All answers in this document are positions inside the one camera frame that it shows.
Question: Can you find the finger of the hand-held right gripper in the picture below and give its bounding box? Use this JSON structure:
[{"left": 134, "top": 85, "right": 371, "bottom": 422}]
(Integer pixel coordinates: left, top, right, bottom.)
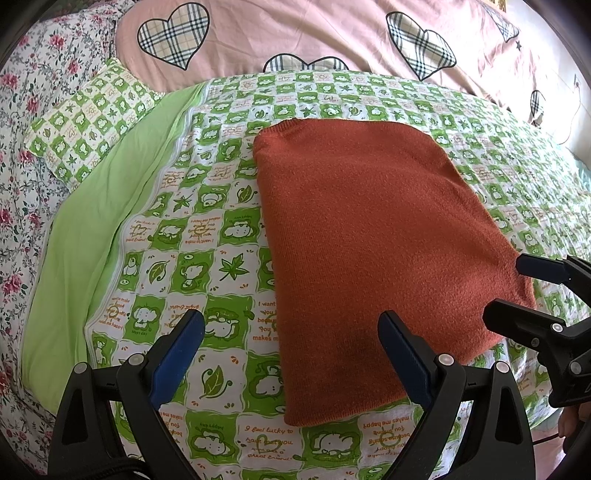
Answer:
[
  {"left": 515, "top": 253, "right": 591, "bottom": 291},
  {"left": 482, "top": 298, "right": 591, "bottom": 358}
]

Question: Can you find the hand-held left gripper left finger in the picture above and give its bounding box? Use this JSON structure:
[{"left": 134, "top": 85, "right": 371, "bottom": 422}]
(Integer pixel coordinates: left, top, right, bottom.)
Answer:
[{"left": 46, "top": 308, "right": 206, "bottom": 480}]

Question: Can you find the orange knitted sweater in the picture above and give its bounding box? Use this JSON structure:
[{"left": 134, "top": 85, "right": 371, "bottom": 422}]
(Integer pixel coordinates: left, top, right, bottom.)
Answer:
[{"left": 252, "top": 117, "right": 537, "bottom": 428}]

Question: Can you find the white cable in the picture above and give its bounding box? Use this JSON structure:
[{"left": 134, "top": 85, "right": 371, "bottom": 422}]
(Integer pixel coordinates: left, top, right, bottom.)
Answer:
[{"left": 556, "top": 87, "right": 584, "bottom": 145}]

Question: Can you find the pink duvet with plaid hearts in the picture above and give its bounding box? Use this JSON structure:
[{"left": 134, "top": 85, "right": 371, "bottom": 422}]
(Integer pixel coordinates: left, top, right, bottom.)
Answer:
[{"left": 113, "top": 0, "right": 539, "bottom": 125}]

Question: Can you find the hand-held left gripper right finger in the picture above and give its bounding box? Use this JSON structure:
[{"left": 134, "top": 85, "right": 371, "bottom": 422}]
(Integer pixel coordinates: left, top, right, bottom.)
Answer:
[{"left": 378, "top": 310, "right": 539, "bottom": 480}]

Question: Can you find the green checked quilt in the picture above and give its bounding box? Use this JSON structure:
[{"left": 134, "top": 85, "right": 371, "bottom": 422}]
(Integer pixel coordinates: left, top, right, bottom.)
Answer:
[{"left": 21, "top": 69, "right": 591, "bottom": 480}]

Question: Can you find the person's right hand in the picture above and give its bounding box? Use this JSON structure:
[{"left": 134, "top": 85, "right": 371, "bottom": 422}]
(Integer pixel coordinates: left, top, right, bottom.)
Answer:
[{"left": 556, "top": 406, "right": 583, "bottom": 439}]

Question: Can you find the floral bed sheet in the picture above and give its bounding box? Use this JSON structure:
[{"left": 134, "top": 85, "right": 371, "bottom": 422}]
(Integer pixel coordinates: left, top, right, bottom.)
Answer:
[{"left": 0, "top": 0, "right": 134, "bottom": 476}]

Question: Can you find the green checked pillow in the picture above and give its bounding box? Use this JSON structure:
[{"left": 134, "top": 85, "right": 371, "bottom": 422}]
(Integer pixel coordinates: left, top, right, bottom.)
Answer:
[{"left": 23, "top": 58, "right": 166, "bottom": 192}]

